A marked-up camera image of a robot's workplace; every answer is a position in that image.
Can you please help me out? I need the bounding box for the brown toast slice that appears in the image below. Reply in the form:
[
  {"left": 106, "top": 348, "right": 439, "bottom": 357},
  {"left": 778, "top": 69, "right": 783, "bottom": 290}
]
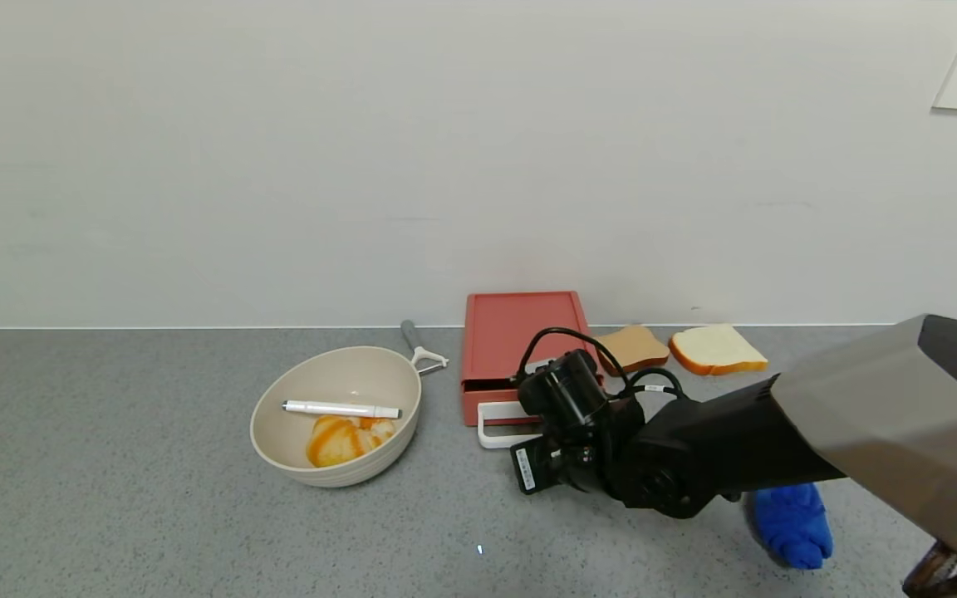
[{"left": 595, "top": 325, "right": 670, "bottom": 376}]

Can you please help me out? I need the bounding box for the red drawer case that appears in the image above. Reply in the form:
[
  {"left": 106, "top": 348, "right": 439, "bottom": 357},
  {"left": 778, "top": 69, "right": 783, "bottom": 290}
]
[{"left": 460, "top": 292, "right": 591, "bottom": 391}]

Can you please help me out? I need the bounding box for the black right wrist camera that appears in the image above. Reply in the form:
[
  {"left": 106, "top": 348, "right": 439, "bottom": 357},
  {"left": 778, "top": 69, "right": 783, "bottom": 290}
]
[{"left": 510, "top": 436, "right": 564, "bottom": 497}]

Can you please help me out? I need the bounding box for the dark brown cable loop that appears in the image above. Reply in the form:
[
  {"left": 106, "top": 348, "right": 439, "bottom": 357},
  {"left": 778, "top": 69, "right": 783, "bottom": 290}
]
[{"left": 902, "top": 540, "right": 957, "bottom": 598}]

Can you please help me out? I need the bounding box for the orange striped croissant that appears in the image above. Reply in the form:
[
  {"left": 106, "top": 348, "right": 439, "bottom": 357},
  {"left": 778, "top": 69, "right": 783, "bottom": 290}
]
[{"left": 305, "top": 414, "right": 397, "bottom": 468}]

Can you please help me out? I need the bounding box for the beige ribbed bowl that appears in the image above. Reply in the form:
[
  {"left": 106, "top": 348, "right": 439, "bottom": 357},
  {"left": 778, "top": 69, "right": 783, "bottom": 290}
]
[{"left": 248, "top": 346, "right": 423, "bottom": 488}]

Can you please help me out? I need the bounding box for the blue cloth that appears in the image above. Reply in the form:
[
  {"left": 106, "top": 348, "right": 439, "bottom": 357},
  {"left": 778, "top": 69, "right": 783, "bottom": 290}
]
[{"left": 748, "top": 484, "right": 833, "bottom": 571}]

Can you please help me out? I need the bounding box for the thin black camera cable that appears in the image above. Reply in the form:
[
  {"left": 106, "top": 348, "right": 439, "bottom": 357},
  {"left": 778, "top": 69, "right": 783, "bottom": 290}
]
[{"left": 514, "top": 327, "right": 631, "bottom": 391}]

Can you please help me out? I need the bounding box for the grey handled peeler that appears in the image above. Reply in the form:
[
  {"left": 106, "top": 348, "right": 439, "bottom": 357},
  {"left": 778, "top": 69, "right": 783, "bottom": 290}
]
[{"left": 400, "top": 321, "right": 450, "bottom": 376}]

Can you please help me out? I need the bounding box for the white bread slice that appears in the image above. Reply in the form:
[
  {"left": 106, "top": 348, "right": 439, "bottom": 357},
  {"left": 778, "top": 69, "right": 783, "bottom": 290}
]
[{"left": 668, "top": 324, "right": 768, "bottom": 376}]

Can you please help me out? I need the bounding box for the white marker pen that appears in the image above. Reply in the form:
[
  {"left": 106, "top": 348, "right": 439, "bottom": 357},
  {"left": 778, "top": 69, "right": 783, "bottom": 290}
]
[{"left": 281, "top": 400, "right": 403, "bottom": 420}]

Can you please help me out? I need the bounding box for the red drawer with white handle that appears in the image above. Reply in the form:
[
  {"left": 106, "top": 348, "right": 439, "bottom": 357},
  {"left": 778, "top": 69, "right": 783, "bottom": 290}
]
[{"left": 462, "top": 378, "right": 550, "bottom": 450}]

